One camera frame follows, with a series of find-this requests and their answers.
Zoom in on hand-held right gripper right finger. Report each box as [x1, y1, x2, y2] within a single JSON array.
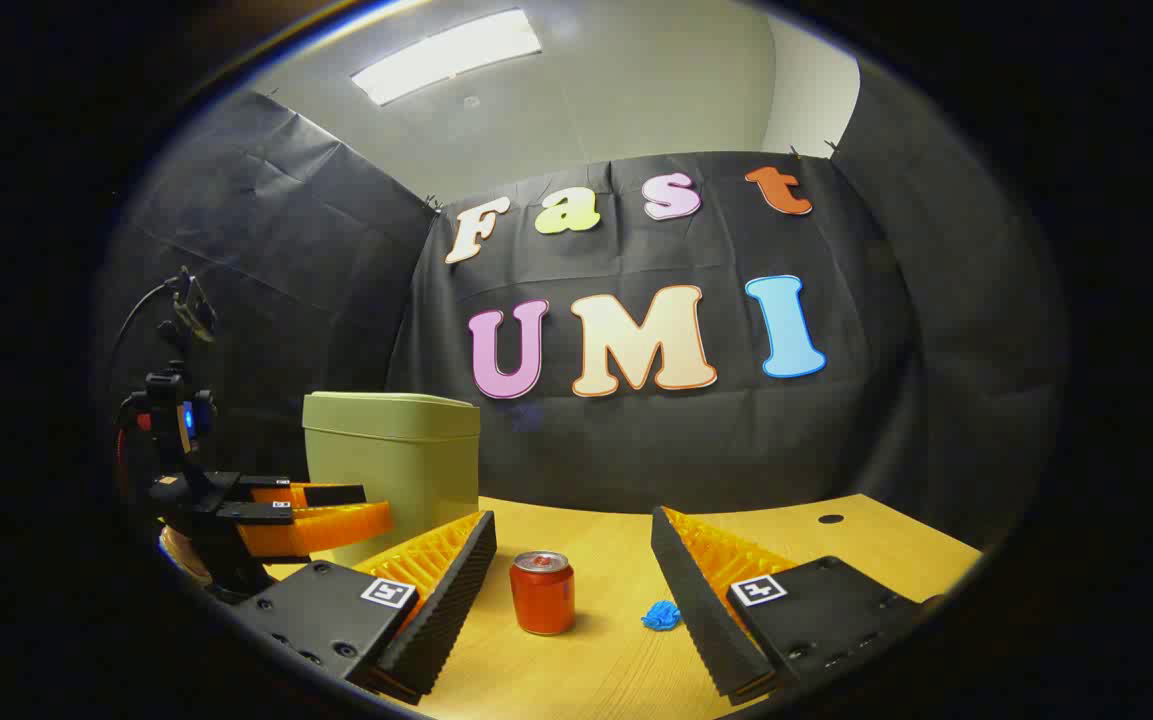
[[650, 506, 947, 706]]

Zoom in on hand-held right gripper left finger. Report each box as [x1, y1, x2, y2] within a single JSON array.
[[233, 510, 498, 706]]

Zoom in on green desktop garbage bin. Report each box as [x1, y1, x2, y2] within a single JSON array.
[[302, 392, 482, 568]]

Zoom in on red pop can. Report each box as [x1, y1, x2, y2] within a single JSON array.
[[509, 551, 576, 637]]

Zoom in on wooden desktop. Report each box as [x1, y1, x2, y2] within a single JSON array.
[[266, 493, 984, 720]]

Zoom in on black backdrop cloth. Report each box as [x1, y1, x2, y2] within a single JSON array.
[[101, 90, 1067, 546]]

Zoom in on ceiling light panel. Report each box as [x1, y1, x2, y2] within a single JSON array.
[[351, 9, 543, 107]]

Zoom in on red cable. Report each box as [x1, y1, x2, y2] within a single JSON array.
[[116, 405, 152, 481]]

